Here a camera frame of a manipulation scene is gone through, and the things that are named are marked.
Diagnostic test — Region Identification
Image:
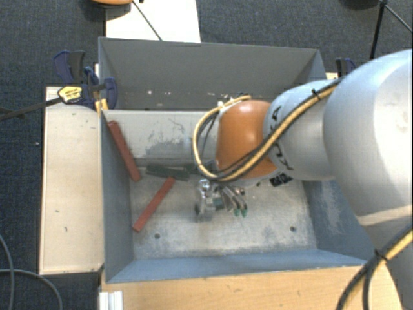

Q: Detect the grey metal bin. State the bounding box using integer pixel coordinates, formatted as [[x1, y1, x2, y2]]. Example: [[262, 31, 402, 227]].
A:
[[97, 36, 377, 284]]

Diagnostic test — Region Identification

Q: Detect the red-brown flat block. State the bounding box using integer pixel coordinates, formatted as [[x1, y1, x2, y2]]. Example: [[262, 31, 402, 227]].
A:
[[132, 176, 176, 233], [106, 120, 143, 183]]

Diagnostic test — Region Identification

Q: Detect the dark green flat block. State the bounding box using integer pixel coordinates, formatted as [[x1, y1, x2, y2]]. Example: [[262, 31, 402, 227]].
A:
[[145, 163, 196, 182]]

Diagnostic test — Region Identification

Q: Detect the pale wood flat board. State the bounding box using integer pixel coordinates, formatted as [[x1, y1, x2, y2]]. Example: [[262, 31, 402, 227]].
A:
[[38, 86, 106, 276]]

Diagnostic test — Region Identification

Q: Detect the black cylinder on white bracket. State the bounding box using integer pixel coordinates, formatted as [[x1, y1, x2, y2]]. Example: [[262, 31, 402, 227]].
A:
[[269, 172, 293, 187]]

